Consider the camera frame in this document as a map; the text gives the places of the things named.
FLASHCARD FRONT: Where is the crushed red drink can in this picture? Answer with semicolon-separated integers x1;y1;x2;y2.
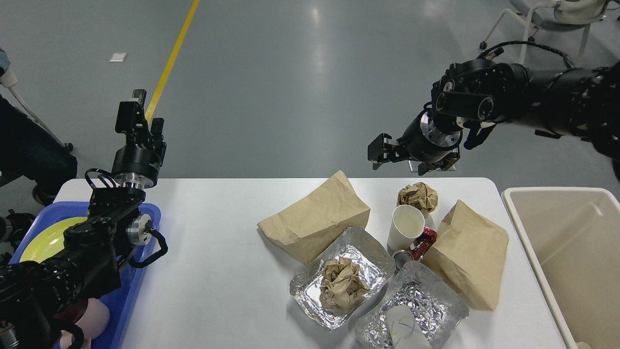
392;227;438;271

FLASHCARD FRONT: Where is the white wheeled chair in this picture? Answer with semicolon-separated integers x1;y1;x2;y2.
479;0;610;66

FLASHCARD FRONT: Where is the beige plastic bin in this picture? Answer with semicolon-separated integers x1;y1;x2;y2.
502;187;620;349

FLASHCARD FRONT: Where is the right metal floor plate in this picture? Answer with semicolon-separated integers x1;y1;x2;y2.
436;162;456;172

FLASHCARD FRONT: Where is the metal floor plate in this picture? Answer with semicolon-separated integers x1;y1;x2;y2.
436;162;456;172
408;160;420;173

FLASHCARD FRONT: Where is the pink mug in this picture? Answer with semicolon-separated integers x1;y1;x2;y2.
55;298;110;349

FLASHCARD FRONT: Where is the seated person in dark clothes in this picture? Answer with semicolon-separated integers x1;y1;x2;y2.
0;46;78;265

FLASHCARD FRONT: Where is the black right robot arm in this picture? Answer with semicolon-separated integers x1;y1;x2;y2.
367;41;620;177

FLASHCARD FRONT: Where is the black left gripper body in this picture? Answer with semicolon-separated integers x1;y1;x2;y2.
111;145;163;190

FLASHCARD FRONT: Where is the brown paper ball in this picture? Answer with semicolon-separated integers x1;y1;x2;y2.
320;257;370;311
396;182;439;218

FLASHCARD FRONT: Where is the yellow plastic plate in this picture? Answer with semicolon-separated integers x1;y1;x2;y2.
19;217;87;263

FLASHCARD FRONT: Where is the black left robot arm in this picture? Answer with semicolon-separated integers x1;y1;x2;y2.
1;89;169;349

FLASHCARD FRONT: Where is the foil tray with paper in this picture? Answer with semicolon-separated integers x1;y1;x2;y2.
290;227;396;332

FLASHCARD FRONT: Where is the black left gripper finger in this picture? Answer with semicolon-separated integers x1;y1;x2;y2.
150;118;167;165
115;89;152;148

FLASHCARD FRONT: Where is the foil tray with cup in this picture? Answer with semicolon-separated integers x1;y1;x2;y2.
355;261;469;349

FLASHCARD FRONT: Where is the large brown paper bag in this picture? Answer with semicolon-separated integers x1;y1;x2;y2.
257;171;371;265

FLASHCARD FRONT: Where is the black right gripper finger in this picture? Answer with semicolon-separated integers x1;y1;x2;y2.
367;133;412;170
418;147;460;176

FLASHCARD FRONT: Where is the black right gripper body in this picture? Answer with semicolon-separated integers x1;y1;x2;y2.
398;111;463;163

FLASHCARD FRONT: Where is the blue plastic tray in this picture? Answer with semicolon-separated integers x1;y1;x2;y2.
1;202;164;349

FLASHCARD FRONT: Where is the small brown paper bag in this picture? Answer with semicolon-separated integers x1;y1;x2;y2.
421;200;510;311

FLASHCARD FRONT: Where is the white paper cup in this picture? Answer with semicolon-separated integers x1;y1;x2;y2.
385;305;431;349

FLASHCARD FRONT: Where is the left metal floor plate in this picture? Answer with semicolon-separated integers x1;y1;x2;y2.
408;160;420;173

